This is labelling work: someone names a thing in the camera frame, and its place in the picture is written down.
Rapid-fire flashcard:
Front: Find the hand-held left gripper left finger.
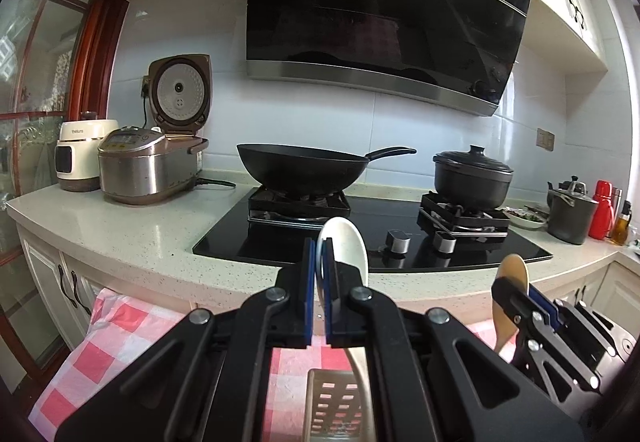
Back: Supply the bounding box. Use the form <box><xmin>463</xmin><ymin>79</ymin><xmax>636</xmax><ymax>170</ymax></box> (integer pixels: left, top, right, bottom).
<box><xmin>55</xmin><ymin>237</ymin><xmax>317</xmax><ymax>442</ymax></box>

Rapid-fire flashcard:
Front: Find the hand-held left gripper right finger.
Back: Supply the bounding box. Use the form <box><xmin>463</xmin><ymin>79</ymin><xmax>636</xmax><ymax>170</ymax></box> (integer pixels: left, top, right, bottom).
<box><xmin>322</xmin><ymin>238</ymin><xmax>583</xmax><ymax>442</ymax></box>

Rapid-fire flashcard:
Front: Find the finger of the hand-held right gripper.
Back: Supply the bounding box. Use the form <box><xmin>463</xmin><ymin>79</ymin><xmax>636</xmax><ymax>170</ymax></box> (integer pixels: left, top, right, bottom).
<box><xmin>491</xmin><ymin>277</ymin><xmax>559</xmax><ymax>329</ymax></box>
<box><xmin>552</xmin><ymin>299</ymin><xmax>617</xmax><ymax>359</ymax></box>

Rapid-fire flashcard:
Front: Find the wooden spoon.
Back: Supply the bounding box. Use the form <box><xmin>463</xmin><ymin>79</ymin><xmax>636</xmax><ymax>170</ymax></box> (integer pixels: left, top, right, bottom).
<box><xmin>492</xmin><ymin>254</ymin><xmax>529</xmax><ymax>354</ymax></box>

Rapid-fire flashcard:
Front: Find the white spoon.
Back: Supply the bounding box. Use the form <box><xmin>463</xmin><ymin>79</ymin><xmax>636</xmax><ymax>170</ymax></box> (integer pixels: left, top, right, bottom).
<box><xmin>316</xmin><ymin>217</ymin><xmax>377</xmax><ymax>442</ymax></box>

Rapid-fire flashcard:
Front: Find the white perforated utensil basket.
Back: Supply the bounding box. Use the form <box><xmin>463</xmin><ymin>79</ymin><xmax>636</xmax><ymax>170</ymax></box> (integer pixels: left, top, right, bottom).
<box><xmin>305</xmin><ymin>368</ymin><xmax>377</xmax><ymax>442</ymax></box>

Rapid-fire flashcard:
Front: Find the white lower cabinet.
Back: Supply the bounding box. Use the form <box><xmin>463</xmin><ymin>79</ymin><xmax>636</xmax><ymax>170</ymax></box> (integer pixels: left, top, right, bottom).
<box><xmin>547</xmin><ymin>261</ymin><xmax>640</xmax><ymax>328</ymax></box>
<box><xmin>16</xmin><ymin>222</ymin><xmax>103</xmax><ymax>355</ymax></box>

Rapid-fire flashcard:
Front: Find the plate of food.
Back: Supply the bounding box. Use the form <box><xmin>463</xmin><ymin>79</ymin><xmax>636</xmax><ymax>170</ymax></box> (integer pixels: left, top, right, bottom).
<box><xmin>501</xmin><ymin>205</ymin><xmax>549</xmax><ymax>229</ymax></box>

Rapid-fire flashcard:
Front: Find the black burner grate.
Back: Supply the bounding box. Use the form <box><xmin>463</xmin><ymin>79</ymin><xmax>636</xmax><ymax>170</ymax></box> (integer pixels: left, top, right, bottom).
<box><xmin>247</xmin><ymin>186</ymin><xmax>352</xmax><ymax>224</ymax></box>
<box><xmin>416</xmin><ymin>191</ymin><xmax>511</xmax><ymax>243</ymax></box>

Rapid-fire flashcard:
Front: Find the grey pot with lid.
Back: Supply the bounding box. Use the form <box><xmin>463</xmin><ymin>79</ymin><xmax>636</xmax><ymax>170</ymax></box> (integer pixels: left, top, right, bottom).
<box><xmin>546</xmin><ymin>175</ymin><xmax>600</xmax><ymax>245</ymax></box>

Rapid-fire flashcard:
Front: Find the black glass gas cooktop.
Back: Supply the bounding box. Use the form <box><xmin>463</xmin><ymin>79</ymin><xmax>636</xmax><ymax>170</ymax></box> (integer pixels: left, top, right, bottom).
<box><xmin>192</xmin><ymin>185</ymin><xmax>554</xmax><ymax>273</ymax></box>

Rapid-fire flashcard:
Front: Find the oil bottle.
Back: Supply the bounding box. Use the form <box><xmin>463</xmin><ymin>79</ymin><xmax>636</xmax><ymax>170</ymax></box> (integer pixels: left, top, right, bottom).
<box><xmin>612</xmin><ymin>199</ymin><xmax>632</xmax><ymax>246</ymax></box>

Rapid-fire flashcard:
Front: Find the red thermos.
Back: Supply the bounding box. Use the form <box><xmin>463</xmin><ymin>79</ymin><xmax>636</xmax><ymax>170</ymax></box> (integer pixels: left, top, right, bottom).
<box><xmin>588</xmin><ymin>179</ymin><xmax>615</xmax><ymax>240</ymax></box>

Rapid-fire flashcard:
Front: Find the black wok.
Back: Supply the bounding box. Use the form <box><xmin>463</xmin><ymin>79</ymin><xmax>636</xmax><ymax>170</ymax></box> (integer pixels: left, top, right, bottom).
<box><xmin>236</xmin><ymin>143</ymin><xmax>417</xmax><ymax>196</ymax></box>

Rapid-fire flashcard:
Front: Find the black pot with lid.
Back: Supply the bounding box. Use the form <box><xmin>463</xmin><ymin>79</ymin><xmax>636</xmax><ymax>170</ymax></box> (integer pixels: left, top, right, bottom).
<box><xmin>432</xmin><ymin>145</ymin><xmax>515</xmax><ymax>211</ymax></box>

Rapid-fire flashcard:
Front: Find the red checked tablecloth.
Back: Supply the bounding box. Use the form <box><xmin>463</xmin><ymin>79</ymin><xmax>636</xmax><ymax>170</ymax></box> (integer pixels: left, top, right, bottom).
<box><xmin>27</xmin><ymin>286</ymin><xmax>511</xmax><ymax>442</ymax></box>

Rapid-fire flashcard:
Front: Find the open silver rice cooker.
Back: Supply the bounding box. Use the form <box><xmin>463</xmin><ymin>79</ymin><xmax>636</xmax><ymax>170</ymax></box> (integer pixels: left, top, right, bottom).
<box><xmin>97</xmin><ymin>54</ymin><xmax>211</xmax><ymax>206</ymax></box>

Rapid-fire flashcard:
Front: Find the white electric cooker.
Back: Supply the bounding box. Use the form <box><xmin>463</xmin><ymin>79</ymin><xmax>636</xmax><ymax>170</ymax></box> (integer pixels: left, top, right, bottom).
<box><xmin>55</xmin><ymin>111</ymin><xmax>120</xmax><ymax>193</ymax></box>

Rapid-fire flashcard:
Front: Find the black range hood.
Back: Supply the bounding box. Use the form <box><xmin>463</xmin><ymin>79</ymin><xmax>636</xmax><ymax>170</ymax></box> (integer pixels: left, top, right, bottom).
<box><xmin>245</xmin><ymin>0</ymin><xmax>537</xmax><ymax>118</ymax></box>

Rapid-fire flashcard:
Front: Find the wooden framed glass door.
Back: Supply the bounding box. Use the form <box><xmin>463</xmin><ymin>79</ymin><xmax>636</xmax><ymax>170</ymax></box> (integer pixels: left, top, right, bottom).
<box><xmin>0</xmin><ymin>0</ymin><xmax>130</xmax><ymax>388</ymax></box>

